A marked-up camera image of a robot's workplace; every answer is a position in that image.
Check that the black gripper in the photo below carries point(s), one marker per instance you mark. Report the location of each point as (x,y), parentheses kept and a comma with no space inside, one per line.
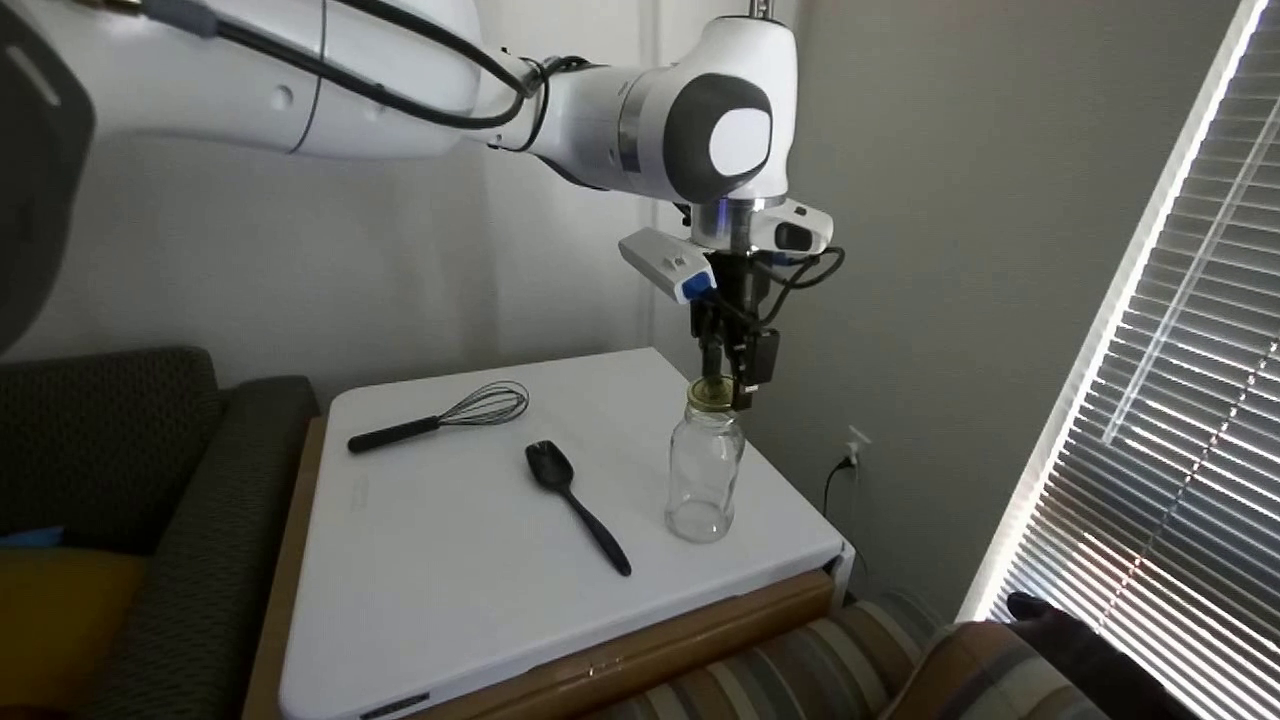
(708,339)

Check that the clear glass jar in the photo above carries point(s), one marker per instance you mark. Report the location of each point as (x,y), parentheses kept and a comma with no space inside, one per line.
(701,470)

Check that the gold metal jar lid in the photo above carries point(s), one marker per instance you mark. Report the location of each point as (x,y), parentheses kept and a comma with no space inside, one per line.
(708,393)

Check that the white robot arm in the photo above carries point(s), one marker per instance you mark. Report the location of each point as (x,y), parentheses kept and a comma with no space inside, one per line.
(412,77)

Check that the black silicone spatula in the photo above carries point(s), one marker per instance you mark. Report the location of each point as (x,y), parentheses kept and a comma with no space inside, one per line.
(552,475)

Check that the striped cushion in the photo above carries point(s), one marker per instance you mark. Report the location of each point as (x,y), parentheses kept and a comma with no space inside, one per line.
(883,661)

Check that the white window blinds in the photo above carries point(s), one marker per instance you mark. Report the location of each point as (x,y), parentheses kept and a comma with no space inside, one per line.
(1151,503)

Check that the dark grey sofa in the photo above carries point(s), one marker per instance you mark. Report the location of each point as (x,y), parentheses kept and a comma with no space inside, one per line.
(151,454)

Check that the yellow cushion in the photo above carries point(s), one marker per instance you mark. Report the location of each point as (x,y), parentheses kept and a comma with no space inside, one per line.
(62,615)

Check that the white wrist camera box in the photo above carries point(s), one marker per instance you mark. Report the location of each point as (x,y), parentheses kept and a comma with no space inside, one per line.
(672,265)

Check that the wall outlet with plug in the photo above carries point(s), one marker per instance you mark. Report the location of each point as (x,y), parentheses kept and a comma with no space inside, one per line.
(857,442)

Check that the black handled wire whisk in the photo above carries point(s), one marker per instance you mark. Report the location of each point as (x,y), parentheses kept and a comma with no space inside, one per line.
(498,400)

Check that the wooden table frame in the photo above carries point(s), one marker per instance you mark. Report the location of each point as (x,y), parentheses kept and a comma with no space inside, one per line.
(436,580)

